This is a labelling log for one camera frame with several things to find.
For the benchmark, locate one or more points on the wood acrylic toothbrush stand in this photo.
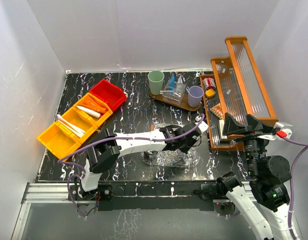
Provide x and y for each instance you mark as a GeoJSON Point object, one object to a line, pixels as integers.
{"type": "Point", "coordinates": [158, 127]}

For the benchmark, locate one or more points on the orange toothpaste tube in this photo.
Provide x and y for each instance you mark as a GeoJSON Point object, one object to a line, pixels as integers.
{"type": "Point", "coordinates": [91, 104]}

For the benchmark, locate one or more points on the green plastic cup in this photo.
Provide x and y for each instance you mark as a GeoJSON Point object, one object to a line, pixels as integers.
{"type": "Point", "coordinates": [156, 80]}

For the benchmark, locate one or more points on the clear drinking glass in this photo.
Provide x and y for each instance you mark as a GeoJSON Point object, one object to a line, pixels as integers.
{"type": "Point", "coordinates": [192, 158]}

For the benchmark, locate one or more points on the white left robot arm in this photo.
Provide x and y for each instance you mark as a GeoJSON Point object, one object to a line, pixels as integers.
{"type": "Point", "coordinates": [102, 154]}

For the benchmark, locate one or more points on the glittery oval mat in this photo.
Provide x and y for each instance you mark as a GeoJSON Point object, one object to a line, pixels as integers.
{"type": "Point", "coordinates": [167, 159]}

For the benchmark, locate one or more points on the silver toothpaste tube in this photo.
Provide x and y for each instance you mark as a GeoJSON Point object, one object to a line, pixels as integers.
{"type": "Point", "coordinates": [180, 82]}

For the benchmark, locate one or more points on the orange wooden tiered shelf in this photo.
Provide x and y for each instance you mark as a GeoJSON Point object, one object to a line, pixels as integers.
{"type": "Point", "coordinates": [239, 91]}

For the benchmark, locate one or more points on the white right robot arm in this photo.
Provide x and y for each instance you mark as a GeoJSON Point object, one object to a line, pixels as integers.
{"type": "Point", "coordinates": [273, 220]}

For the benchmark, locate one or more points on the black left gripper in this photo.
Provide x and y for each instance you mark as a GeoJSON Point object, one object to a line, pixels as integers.
{"type": "Point", "coordinates": [185, 149]}

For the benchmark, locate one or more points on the red white small box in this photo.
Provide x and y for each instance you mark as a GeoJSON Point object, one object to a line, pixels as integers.
{"type": "Point", "coordinates": [209, 83]}

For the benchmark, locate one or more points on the brown oval wooden tray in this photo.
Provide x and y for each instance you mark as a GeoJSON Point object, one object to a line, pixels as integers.
{"type": "Point", "coordinates": [183, 105]}

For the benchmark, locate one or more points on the blue toothpaste tube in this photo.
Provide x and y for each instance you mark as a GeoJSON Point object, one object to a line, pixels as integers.
{"type": "Point", "coordinates": [172, 82]}

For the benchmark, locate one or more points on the black cup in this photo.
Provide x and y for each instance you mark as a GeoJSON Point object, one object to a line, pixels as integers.
{"type": "Point", "coordinates": [150, 155]}

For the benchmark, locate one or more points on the purple plastic cup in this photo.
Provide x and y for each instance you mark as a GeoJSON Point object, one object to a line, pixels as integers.
{"type": "Point", "coordinates": [195, 94]}

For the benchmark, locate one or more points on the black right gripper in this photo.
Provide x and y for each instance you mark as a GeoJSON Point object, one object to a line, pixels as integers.
{"type": "Point", "coordinates": [231, 126]}

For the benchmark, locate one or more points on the white toothbrush box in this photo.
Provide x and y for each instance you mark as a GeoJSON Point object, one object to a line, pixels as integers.
{"type": "Point", "coordinates": [221, 128]}

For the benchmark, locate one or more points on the red plastic bin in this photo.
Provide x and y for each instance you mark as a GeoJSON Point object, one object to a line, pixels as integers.
{"type": "Point", "coordinates": [109, 93]}

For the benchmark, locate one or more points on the orange plastic organizer bin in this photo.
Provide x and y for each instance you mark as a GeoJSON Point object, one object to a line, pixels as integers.
{"type": "Point", "coordinates": [61, 140]}

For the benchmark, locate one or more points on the black front mounting rail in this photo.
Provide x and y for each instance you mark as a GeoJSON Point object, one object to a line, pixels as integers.
{"type": "Point", "coordinates": [202, 195]}

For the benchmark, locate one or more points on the yellow grey sponge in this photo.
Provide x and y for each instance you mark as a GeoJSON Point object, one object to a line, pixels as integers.
{"type": "Point", "coordinates": [210, 93]}

